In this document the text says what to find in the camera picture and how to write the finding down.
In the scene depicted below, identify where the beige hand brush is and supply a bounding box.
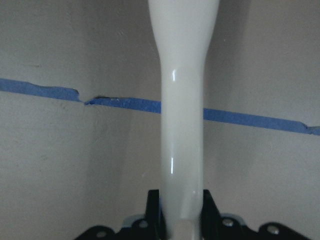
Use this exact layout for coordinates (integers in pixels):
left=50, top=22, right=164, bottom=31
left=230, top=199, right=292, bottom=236
left=148, top=0, right=220, bottom=240

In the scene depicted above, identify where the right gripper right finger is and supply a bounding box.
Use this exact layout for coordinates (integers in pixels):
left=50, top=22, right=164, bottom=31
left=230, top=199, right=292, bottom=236
left=200, top=189, right=221, bottom=240

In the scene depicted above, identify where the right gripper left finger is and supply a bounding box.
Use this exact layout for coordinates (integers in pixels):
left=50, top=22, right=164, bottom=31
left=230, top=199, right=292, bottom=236
left=146, top=189, right=167, bottom=240

